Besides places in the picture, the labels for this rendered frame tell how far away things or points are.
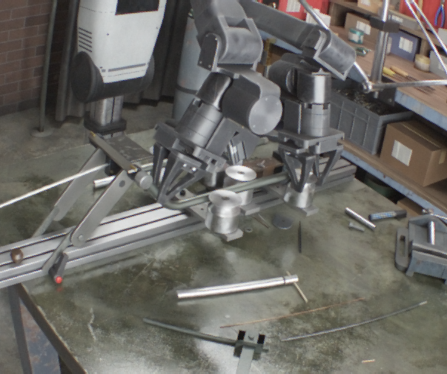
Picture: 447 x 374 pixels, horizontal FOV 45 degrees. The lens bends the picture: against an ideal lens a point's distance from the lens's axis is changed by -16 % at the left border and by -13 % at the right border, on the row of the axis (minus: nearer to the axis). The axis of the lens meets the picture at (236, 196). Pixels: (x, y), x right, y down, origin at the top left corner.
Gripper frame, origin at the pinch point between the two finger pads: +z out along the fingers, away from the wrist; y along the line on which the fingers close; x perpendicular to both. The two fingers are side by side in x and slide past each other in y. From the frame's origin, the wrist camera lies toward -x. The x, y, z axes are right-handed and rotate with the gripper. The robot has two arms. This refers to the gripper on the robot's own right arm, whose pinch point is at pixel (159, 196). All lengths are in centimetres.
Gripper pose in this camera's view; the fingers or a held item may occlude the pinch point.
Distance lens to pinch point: 89.5
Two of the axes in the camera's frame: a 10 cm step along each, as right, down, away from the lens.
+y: -6.5, -4.5, 6.2
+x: -5.7, -2.5, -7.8
